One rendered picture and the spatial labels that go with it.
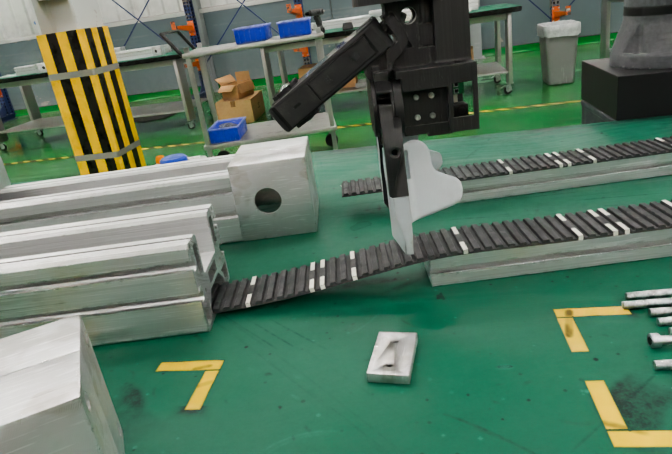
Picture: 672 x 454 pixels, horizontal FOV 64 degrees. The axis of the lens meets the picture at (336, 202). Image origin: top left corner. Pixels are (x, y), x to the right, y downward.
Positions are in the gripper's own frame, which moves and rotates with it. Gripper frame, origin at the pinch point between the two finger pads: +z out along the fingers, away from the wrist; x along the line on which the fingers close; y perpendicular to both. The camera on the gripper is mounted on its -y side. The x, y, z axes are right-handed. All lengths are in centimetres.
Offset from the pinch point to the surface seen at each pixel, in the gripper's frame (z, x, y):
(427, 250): 2.5, -1.1, 2.6
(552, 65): 61, 471, 195
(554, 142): 5.6, 37.1, 28.7
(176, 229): -1.2, 2.5, -20.5
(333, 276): 3.8, -1.3, -6.1
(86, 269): -1.5, -4.8, -26.0
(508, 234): 2.5, 0.2, 10.3
